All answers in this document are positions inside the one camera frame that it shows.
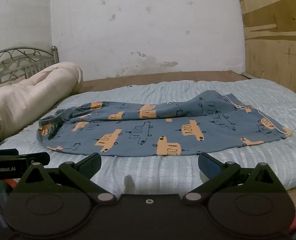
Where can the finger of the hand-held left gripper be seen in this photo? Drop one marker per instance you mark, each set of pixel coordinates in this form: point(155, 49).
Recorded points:
point(37, 158)

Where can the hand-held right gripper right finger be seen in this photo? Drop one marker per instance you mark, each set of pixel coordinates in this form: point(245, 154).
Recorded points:
point(208, 168)

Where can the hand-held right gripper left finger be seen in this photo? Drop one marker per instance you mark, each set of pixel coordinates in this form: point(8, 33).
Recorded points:
point(92, 165)

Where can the blue pants with orange print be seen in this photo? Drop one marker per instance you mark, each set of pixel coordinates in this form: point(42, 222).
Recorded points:
point(148, 132)

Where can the light blue quilted blanket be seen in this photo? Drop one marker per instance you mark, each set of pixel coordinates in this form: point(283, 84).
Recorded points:
point(168, 170)

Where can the rolled cream duvet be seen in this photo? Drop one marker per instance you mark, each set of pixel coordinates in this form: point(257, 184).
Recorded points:
point(25, 100)

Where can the brown wooden bed board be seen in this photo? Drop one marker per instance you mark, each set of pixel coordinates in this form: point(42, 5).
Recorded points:
point(138, 78)

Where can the ornate metal headboard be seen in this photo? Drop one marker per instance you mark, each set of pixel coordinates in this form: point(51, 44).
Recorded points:
point(17, 62)

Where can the plywood panel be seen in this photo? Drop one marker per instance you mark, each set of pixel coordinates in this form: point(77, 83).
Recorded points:
point(275, 30)

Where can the metal bed frame rail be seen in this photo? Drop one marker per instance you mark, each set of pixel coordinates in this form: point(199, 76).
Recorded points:
point(247, 75)

